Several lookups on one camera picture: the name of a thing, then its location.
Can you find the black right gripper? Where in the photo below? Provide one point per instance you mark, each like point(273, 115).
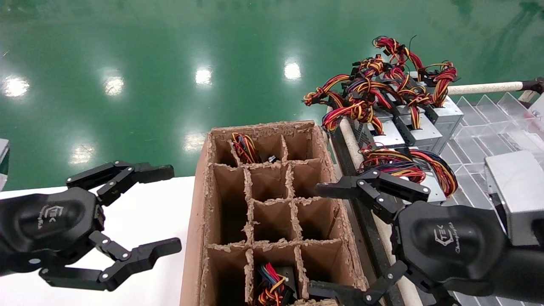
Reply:
point(450, 246)

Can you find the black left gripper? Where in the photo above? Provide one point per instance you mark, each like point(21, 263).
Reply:
point(42, 225)

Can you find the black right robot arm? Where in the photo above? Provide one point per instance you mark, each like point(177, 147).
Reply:
point(527, 272)

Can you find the brown cardboard box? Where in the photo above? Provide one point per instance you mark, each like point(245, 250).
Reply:
point(197, 238)

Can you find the long beige padded cart tube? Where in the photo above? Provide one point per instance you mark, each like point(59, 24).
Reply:
point(345, 129)

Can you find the cardboard divider grid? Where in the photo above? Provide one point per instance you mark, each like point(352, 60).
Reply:
point(247, 191)

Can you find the grey green box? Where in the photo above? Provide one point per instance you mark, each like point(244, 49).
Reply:
point(2, 161)

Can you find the short beige padded cart tube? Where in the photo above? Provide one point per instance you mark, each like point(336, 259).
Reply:
point(484, 88)

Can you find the black tube end cap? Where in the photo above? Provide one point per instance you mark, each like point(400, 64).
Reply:
point(533, 86)

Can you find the black cart frame rail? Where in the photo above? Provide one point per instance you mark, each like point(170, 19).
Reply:
point(341, 153)

